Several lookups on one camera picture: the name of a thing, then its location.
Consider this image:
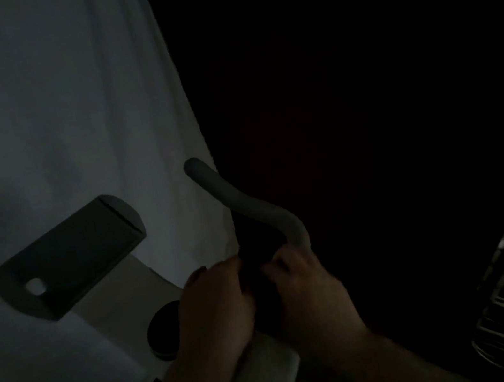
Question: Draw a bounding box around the grey white tablet holder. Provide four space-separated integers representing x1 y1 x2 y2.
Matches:
0 188 160 332

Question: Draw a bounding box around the person's right hand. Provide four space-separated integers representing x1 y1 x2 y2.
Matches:
256 231 375 365

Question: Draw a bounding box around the person's right forearm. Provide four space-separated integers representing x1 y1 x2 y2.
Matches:
316 308 481 382

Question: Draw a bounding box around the person's left hand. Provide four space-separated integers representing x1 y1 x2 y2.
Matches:
158 253 267 377

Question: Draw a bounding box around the white exercise bike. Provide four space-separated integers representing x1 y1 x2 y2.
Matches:
0 140 336 382

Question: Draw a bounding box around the white hanging sheet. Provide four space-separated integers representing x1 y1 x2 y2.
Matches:
0 0 267 382

